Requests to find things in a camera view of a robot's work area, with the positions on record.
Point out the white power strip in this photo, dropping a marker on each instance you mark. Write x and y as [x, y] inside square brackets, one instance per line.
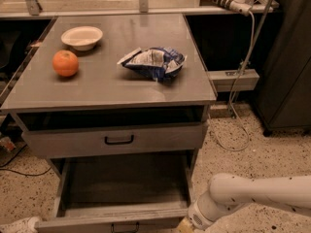
[237, 6]

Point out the grey drawer cabinet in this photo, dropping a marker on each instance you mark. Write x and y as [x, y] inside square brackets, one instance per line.
[101, 83]

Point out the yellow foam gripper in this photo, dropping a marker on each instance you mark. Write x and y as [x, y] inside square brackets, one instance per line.
[196, 217]

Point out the dark grey side cabinet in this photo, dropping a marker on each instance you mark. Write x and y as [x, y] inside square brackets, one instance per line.
[282, 97]

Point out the grey drawer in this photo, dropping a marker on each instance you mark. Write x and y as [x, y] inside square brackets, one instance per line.
[128, 193]
[115, 131]

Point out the grey back workbench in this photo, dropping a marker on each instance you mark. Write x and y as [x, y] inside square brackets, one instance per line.
[97, 4]

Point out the orange fruit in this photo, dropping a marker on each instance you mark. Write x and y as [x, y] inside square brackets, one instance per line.
[65, 63]

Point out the grey top drawer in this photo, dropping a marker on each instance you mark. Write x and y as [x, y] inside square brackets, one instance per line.
[115, 131]

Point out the white sneaker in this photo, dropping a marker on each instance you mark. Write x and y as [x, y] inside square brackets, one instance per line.
[26, 225]

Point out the white paper bowl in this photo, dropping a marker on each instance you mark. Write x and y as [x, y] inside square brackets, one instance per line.
[82, 38]

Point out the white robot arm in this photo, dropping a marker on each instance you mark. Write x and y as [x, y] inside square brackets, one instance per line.
[227, 193]

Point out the blue white chip bag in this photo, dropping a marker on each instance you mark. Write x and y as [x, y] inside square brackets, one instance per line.
[157, 63]

